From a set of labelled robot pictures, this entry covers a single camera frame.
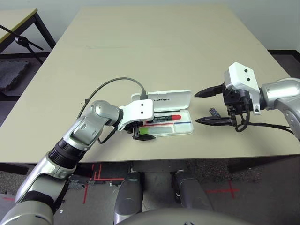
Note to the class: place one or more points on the black foam mat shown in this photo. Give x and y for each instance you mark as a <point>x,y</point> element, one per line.
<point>11,72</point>

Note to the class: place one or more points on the white plastic pencil case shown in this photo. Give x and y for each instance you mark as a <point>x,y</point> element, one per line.
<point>173,98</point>

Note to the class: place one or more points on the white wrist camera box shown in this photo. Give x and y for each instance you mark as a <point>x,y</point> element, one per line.
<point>241,75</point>
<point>140,110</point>

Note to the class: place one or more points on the black table base frame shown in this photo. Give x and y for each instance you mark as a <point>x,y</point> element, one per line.
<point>253,164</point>

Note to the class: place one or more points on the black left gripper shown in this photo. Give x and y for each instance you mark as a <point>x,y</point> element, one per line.
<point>136,130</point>

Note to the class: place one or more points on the grey right robot leg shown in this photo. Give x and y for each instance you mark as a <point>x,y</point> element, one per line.
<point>192,192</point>

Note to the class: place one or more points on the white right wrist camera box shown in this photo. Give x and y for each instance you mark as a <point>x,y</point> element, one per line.
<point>241,75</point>

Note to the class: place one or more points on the grey robot torso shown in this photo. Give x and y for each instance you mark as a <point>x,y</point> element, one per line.
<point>182,218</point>

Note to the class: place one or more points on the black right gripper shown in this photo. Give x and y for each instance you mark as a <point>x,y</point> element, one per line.
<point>236,102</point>

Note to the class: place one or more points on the grey left robot leg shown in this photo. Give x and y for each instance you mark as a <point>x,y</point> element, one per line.
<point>130,194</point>

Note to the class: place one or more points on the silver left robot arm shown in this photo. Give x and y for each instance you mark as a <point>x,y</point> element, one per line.
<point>103,112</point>

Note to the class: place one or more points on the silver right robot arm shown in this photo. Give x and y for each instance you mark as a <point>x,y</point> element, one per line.
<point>279,91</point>

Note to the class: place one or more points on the wooden side table black frame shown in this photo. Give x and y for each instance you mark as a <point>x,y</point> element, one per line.
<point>23,17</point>

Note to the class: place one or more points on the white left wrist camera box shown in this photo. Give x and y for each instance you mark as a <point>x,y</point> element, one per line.
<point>140,110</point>

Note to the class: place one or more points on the grey robot leg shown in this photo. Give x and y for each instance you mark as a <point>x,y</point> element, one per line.
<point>192,192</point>
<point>130,194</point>

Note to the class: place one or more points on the black tripod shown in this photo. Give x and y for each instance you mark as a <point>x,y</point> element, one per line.
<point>21,40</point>

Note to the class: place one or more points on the red and black marker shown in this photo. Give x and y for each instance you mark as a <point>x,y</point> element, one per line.
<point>173,117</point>

